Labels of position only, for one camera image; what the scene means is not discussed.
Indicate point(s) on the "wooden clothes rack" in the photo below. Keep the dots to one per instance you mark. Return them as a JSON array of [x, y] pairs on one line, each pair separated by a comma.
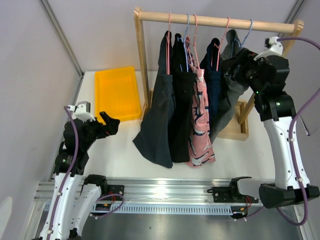
[[238, 128]]

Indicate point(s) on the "black shorts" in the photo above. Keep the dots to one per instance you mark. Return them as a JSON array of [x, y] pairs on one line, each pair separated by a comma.
[[183, 90]]

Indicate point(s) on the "dark teal shorts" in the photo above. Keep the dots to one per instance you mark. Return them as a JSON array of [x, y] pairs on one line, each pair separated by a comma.
[[152, 140]]

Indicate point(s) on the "navy blue shorts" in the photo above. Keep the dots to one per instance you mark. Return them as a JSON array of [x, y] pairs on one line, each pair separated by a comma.
[[212, 76]]

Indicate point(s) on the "aluminium corner profile right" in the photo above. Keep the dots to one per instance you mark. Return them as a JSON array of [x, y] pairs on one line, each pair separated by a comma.
[[295, 11]]

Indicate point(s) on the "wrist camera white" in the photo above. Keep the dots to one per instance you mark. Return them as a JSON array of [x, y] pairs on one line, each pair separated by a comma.
[[82, 111], [273, 47]]

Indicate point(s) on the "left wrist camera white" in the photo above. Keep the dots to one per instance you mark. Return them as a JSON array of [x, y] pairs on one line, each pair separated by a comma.
[[82, 111]]

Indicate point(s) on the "white slotted cable duct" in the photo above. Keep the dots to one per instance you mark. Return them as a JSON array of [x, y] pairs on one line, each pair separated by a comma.
[[175, 209]]

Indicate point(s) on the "pink patterned shorts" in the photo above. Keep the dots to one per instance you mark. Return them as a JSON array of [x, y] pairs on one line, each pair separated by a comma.
[[200, 148]]

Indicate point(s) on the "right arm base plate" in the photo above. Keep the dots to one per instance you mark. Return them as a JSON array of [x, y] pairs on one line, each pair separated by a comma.
[[227, 195]]

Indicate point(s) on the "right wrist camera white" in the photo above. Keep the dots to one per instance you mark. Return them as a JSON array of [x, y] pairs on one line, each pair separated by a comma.
[[273, 47]]

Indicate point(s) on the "grey shorts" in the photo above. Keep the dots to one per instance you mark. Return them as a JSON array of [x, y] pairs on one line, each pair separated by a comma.
[[230, 90]]

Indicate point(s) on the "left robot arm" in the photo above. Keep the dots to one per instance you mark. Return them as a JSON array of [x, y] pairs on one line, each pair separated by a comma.
[[74, 196]]

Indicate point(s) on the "aluminium corner profile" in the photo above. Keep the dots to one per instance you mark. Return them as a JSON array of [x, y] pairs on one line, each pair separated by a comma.
[[45, 4], [295, 11]]

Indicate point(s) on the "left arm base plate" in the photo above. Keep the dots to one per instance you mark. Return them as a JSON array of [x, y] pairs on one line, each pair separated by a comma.
[[115, 189]]

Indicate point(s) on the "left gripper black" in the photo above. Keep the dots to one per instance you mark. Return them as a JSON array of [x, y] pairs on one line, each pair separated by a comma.
[[111, 128]]

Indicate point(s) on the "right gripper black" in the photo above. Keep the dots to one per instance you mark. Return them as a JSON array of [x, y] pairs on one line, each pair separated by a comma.
[[244, 58]]

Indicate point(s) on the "yellow plastic bin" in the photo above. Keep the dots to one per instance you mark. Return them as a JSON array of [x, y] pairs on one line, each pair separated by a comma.
[[116, 93]]

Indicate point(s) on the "aluminium mounting rail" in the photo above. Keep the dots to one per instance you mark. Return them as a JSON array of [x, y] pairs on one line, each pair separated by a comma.
[[168, 190]]

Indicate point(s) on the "aluminium corner profile left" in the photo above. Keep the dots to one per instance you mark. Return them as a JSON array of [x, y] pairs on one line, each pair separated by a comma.
[[45, 4]]

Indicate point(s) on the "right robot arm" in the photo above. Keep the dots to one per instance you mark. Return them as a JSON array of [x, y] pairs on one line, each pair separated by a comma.
[[266, 76]]

